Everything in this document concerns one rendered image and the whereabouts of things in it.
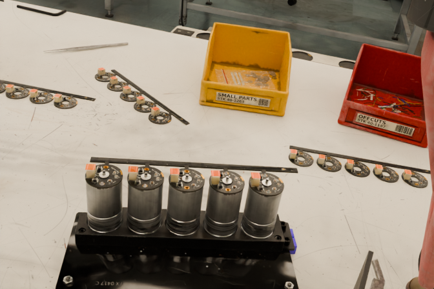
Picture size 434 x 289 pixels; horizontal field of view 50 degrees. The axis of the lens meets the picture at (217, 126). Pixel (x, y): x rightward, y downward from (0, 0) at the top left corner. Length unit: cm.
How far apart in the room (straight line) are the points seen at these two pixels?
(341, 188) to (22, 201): 28
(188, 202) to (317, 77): 38
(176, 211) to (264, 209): 6
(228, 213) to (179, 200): 4
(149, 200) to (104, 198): 3
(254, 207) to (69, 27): 48
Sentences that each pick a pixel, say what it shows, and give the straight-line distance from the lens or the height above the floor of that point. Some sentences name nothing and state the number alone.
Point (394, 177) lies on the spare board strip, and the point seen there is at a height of 75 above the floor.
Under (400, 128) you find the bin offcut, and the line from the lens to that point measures 55.
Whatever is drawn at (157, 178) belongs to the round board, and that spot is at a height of 81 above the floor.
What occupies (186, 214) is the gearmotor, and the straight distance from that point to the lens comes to 33.
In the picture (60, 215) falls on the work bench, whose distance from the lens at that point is 39.
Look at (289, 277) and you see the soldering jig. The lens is 34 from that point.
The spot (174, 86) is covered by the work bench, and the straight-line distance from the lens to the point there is 57.
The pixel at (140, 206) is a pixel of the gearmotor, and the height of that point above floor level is 80.
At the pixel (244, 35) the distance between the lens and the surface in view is 62.
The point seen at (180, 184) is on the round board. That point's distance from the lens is 32.
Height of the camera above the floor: 102
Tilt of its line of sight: 32 degrees down
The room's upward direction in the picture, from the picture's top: 7 degrees clockwise
